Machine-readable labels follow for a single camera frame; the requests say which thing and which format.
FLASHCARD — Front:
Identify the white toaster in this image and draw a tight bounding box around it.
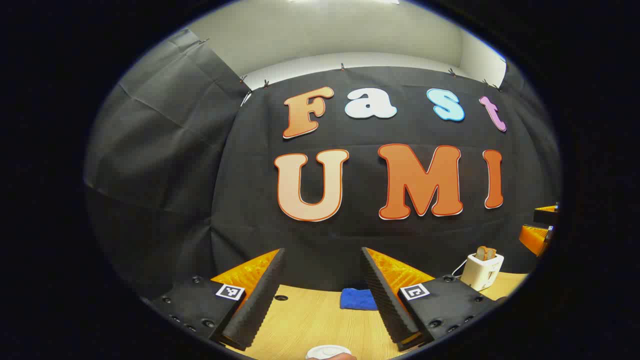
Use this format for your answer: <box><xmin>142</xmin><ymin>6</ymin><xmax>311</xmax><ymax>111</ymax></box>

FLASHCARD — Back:
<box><xmin>460</xmin><ymin>252</ymin><xmax>505</xmax><ymax>292</ymax></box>

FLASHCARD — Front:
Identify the black backdrop cloth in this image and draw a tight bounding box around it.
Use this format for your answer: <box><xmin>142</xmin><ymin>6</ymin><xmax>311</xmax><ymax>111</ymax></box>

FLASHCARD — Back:
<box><xmin>84</xmin><ymin>27</ymin><xmax>561</xmax><ymax>301</ymax></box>

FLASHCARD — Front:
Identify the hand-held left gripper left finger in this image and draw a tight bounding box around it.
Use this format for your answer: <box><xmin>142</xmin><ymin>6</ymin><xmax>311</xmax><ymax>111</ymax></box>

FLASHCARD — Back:
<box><xmin>150</xmin><ymin>247</ymin><xmax>287</xmax><ymax>352</ymax></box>

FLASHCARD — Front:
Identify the blue towel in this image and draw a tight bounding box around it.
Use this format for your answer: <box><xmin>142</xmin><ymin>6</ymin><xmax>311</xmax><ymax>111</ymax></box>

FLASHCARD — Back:
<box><xmin>340</xmin><ymin>288</ymin><xmax>379</xmax><ymax>311</ymax></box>

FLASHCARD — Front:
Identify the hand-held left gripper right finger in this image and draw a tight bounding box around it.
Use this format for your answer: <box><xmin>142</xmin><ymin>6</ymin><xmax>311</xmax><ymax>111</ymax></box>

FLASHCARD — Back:
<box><xmin>360</xmin><ymin>246</ymin><xmax>501</xmax><ymax>352</ymax></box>

